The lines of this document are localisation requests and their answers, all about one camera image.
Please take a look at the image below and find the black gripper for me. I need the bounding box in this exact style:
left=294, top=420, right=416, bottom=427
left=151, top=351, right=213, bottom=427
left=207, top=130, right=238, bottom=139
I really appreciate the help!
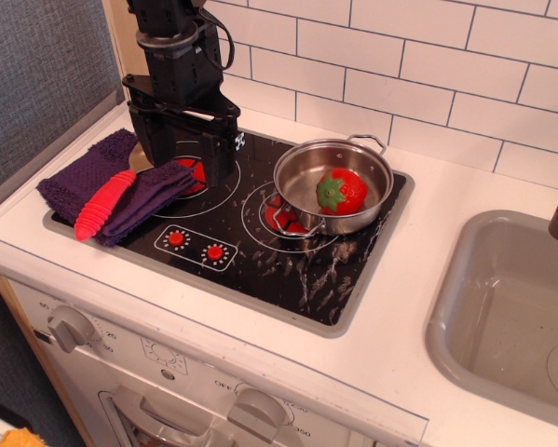
left=123, top=46, right=240, bottom=187

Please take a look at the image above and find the spoon with red handle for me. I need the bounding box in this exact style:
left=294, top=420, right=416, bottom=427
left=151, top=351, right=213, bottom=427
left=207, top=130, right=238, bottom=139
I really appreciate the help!
left=74, top=142, right=153, bottom=242

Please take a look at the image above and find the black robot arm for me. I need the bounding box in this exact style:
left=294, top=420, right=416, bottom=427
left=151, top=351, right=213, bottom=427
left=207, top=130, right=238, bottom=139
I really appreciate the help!
left=122, top=1, right=240, bottom=187

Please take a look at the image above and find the purple knitted cloth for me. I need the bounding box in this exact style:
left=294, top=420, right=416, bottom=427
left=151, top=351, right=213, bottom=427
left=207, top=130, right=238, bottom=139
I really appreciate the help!
left=37, top=129, right=197, bottom=247

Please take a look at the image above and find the black toy stovetop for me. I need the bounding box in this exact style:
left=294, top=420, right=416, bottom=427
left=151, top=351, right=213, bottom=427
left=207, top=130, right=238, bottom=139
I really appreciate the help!
left=42, top=126, right=416, bottom=340

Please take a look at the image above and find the right red stove knob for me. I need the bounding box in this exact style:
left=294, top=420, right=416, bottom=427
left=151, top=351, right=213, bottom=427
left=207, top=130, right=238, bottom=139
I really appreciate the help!
left=206, top=245, right=225, bottom=262

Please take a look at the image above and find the silver metal pot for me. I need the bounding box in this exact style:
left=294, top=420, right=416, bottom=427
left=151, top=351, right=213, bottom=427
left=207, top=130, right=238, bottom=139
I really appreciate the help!
left=273, top=134, right=394, bottom=237

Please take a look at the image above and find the red toy strawberry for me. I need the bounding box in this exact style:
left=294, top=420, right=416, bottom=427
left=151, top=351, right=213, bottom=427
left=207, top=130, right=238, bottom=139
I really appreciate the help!
left=316, top=168, right=368, bottom=216

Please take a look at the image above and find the left grey oven dial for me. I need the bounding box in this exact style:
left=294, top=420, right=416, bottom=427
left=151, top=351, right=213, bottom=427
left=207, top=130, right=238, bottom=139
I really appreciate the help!
left=48, top=305, right=95, bottom=353

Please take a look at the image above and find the grey oven dial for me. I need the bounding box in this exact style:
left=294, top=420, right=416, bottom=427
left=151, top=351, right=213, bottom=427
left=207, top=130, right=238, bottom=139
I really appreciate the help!
left=227, top=388, right=287, bottom=443
left=48, top=305, right=95, bottom=353

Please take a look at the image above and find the white toy oven front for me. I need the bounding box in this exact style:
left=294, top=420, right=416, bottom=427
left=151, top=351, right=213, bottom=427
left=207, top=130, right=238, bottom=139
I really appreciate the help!
left=10, top=281, right=427, bottom=446

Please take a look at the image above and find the right grey oven dial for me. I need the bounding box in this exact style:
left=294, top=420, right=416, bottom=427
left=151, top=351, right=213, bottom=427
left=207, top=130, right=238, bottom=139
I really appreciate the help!
left=227, top=388, right=287, bottom=443

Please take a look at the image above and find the yellow object at corner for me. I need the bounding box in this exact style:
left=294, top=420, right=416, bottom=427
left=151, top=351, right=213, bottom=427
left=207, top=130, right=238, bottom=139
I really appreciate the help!
left=0, top=427, right=47, bottom=447

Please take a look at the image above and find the grey sink basin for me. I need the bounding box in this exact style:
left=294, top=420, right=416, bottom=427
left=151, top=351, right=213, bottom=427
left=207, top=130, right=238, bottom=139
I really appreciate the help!
left=426, top=210, right=558, bottom=426

